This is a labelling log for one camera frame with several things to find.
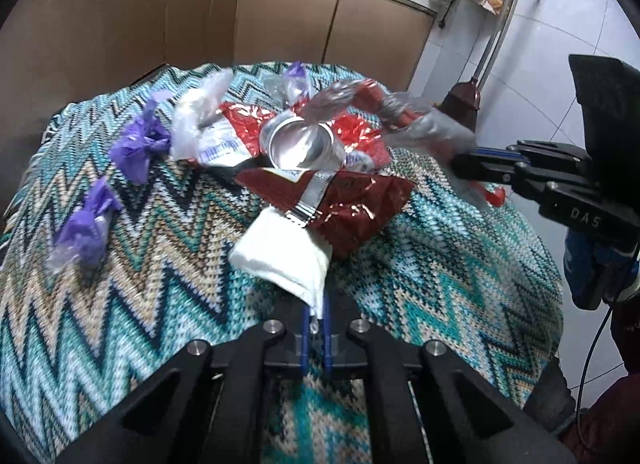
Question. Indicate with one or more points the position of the brown kitchen cabinet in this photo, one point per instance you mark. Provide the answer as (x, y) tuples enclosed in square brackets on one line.
[(300, 24)]

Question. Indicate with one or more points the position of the maroon broom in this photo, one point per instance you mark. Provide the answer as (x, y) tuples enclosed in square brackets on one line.
[(465, 97)]

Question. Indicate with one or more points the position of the person's right hand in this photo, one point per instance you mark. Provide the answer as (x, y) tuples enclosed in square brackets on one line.
[(592, 269)]

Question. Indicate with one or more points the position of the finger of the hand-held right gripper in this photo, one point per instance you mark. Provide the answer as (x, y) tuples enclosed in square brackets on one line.
[(490, 169), (550, 157)]

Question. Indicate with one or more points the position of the white paper tissue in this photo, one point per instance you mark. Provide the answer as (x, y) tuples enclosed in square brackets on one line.
[(280, 256)]

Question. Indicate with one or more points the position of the purple plastic wrapper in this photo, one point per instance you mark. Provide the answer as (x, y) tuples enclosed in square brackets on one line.
[(140, 142), (295, 77), (85, 224)]

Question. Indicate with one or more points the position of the red wrapper in clear plastic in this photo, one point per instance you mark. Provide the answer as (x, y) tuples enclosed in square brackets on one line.
[(395, 107)]

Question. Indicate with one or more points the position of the open metal can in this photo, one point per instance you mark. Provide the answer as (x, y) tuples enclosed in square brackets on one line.
[(295, 144)]

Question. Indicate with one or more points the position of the whitish clear plastic bag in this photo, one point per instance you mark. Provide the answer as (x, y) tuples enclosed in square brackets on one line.
[(192, 114)]

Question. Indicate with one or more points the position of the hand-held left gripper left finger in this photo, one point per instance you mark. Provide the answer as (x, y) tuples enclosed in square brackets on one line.
[(304, 339)]

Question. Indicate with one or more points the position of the person's dark maroon clothing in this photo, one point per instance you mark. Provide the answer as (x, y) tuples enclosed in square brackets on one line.
[(612, 419)]

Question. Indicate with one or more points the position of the dark grey cloth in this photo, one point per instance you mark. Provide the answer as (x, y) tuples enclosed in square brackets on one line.
[(547, 394)]

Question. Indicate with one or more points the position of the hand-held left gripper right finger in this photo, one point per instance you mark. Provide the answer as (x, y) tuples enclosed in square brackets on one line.
[(328, 339)]

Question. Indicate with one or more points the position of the crumpled clear wrapper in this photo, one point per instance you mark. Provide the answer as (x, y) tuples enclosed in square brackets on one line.
[(330, 99)]

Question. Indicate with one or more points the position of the zigzag knitted tablecloth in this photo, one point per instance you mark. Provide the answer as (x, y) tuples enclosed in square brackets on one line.
[(150, 294)]

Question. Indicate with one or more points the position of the red foil snack bag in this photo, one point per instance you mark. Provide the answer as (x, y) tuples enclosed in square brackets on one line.
[(360, 204)]

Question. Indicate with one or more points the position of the red and white wrapper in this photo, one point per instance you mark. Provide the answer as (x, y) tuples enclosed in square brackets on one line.
[(240, 119)]

